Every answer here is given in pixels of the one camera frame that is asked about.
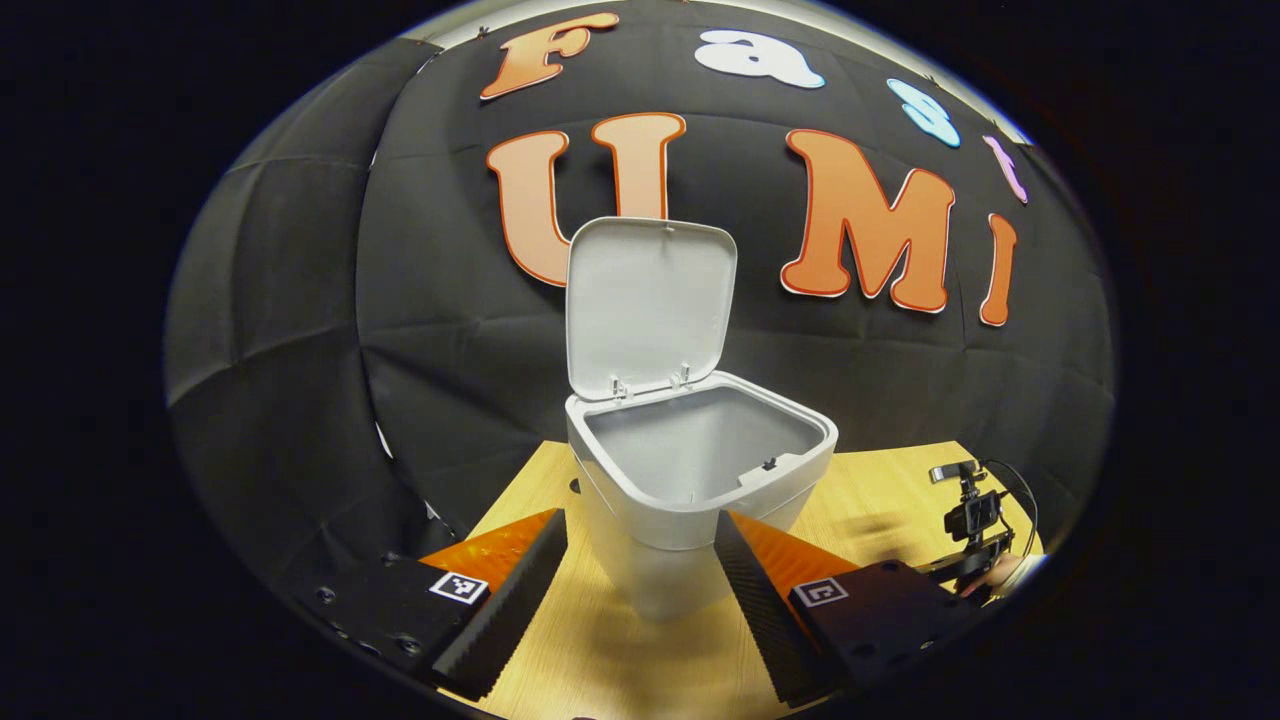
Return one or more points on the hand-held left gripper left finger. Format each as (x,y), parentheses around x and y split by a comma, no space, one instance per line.
(520,590)

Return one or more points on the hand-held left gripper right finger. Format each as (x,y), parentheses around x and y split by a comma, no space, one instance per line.
(765,610)

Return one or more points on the white desktop garbage bin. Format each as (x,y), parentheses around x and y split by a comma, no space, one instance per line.
(700,460)

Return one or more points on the wooden desktop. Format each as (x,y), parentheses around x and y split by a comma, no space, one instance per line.
(880,500)

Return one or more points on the black backdrop cloth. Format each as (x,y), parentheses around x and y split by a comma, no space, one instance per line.
(450,350)

